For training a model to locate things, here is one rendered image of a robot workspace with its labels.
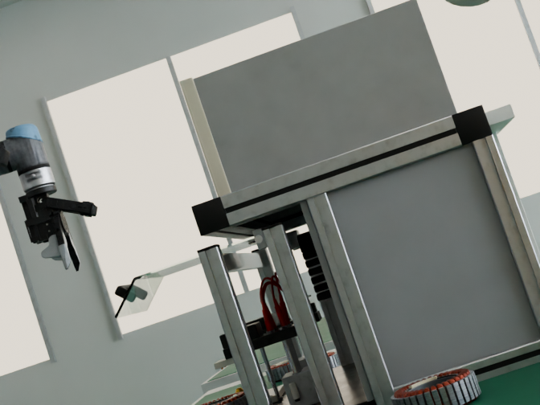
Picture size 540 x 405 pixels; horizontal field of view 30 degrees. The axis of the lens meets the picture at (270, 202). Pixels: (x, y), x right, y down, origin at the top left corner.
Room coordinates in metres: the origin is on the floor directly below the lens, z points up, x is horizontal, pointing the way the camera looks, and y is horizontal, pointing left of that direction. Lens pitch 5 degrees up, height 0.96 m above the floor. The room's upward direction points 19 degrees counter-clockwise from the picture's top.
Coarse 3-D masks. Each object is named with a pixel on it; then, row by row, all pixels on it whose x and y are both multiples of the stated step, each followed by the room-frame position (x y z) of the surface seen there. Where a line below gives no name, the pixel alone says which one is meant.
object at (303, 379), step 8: (304, 368) 1.68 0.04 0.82; (288, 376) 1.63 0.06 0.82; (296, 376) 1.63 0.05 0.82; (304, 376) 1.63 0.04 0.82; (288, 384) 1.63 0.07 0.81; (296, 384) 1.63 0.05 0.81; (304, 384) 1.63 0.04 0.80; (312, 384) 1.63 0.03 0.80; (288, 392) 1.63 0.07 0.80; (304, 392) 1.63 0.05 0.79; (312, 392) 1.63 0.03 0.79; (288, 400) 1.63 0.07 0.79; (304, 400) 1.63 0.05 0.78; (312, 400) 1.63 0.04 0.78
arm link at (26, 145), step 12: (12, 132) 2.27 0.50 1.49; (24, 132) 2.27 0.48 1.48; (36, 132) 2.29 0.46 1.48; (12, 144) 2.26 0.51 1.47; (24, 144) 2.26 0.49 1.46; (36, 144) 2.28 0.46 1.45; (12, 156) 2.26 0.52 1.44; (24, 156) 2.26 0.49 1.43; (36, 156) 2.27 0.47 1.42; (12, 168) 2.28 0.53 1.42; (24, 168) 2.27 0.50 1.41; (36, 168) 2.27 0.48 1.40
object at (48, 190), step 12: (36, 192) 2.27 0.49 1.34; (48, 192) 2.29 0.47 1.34; (24, 204) 2.30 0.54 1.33; (36, 204) 2.29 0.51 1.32; (36, 216) 2.28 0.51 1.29; (48, 216) 2.27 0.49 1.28; (60, 216) 2.27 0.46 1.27; (36, 228) 2.26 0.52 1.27; (48, 228) 2.27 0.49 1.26; (36, 240) 2.26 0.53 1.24
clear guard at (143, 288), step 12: (240, 240) 1.81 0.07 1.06; (252, 240) 1.85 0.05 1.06; (228, 252) 1.99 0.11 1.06; (180, 264) 1.83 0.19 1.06; (192, 264) 1.98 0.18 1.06; (144, 276) 1.83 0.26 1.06; (156, 276) 1.97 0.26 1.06; (132, 288) 1.84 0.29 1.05; (144, 288) 1.94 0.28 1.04; (156, 288) 2.05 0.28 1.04; (132, 300) 1.88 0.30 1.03; (144, 300) 1.99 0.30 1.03; (120, 312) 1.83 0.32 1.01; (132, 312) 1.93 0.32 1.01
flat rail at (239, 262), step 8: (224, 256) 1.57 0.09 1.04; (232, 256) 1.65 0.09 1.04; (240, 256) 1.75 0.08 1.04; (248, 256) 1.85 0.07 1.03; (256, 256) 1.97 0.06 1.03; (232, 264) 1.62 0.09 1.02; (240, 264) 1.71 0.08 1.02; (248, 264) 1.82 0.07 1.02; (256, 264) 1.93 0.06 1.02; (264, 264) 2.06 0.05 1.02
